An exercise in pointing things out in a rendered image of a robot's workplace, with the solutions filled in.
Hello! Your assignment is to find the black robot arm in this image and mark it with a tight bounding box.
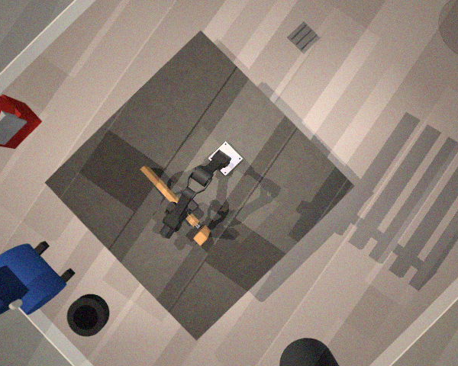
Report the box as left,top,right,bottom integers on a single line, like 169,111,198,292
160,150,232,239

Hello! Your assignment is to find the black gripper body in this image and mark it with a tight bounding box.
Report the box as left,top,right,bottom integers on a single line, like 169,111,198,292
184,199,198,219

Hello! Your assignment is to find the light brown wooden board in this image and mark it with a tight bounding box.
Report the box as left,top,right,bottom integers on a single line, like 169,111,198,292
140,166,199,228

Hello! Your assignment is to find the brown wooden block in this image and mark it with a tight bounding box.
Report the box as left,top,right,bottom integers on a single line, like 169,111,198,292
193,225,211,245

